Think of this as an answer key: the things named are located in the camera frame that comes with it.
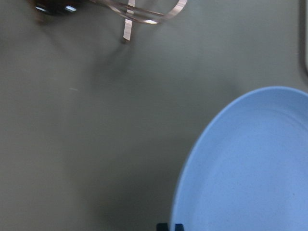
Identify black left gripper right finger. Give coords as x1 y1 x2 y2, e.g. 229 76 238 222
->
174 224 184 231

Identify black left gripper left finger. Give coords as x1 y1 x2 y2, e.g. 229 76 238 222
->
156 223 168 231

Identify dark drink bottle front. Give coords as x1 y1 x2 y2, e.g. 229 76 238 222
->
28 0 82 24

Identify copper wire bottle rack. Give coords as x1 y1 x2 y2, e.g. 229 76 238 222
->
90 0 187 44

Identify blue round plate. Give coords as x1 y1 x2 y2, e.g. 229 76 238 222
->
169 87 308 231

